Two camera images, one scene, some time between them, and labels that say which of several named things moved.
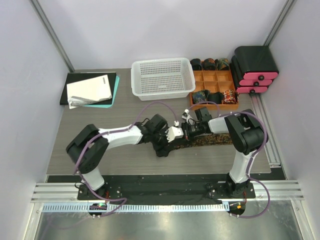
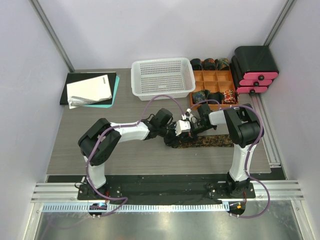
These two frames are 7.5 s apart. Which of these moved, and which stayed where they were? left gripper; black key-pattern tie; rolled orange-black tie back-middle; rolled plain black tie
Moved: left gripper
Stayed: rolled plain black tie; black key-pattern tie; rolled orange-black tie back-middle
